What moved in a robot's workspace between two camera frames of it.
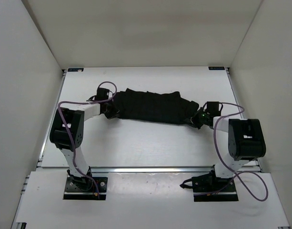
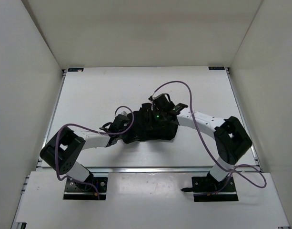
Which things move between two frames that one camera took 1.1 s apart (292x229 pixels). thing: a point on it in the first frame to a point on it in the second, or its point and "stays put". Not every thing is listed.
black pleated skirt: [144, 106] to [146, 128]
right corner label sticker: [216, 68] stays put
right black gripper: [194, 119] to [154, 110]
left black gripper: [115, 112] to [128, 123]
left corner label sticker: [75, 69] stays put
